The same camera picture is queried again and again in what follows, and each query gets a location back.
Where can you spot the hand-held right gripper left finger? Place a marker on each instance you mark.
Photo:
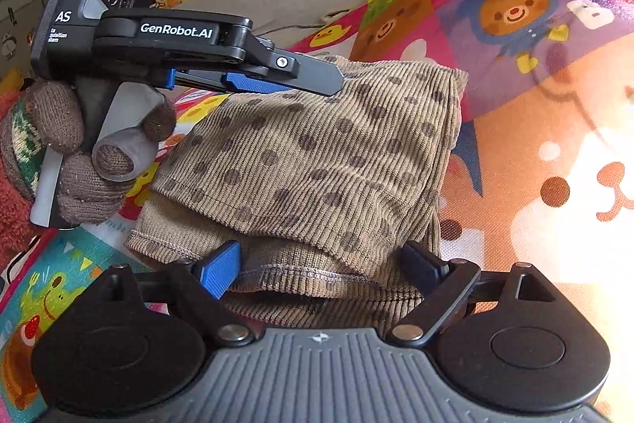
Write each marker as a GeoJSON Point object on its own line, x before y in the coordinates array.
{"type": "Point", "coordinates": [218, 262]}

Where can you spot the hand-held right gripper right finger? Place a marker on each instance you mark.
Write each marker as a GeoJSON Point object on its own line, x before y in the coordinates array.
{"type": "Point", "coordinates": [421, 260]}

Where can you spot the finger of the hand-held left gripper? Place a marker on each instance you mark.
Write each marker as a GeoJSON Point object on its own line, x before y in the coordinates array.
{"type": "Point", "coordinates": [307, 73]}

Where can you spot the person's left hand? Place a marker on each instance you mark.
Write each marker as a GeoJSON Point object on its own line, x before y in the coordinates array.
{"type": "Point", "coordinates": [89, 195]}

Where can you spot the colourful cartoon play mat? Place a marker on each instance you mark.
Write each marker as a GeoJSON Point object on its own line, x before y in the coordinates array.
{"type": "Point", "coordinates": [545, 106]}

